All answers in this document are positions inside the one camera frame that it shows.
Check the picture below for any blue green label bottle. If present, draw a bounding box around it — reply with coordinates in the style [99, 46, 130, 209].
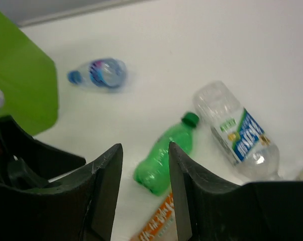
[193, 81, 281, 181]

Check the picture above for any green plastic bin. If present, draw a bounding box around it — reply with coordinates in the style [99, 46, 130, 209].
[0, 12, 59, 136]

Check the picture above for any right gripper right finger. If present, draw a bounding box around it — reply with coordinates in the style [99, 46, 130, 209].
[168, 143, 303, 240]

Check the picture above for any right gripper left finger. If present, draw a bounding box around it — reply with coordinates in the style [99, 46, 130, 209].
[0, 115, 123, 240]

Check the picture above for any green soda bottle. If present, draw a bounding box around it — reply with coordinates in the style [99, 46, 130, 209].
[133, 112, 199, 196]

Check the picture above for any blue label water bottle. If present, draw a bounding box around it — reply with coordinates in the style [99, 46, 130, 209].
[67, 58, 127, 89]

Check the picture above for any orange label tea bottle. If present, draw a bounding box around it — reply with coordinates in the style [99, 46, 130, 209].
[130, 192, 178, 241]

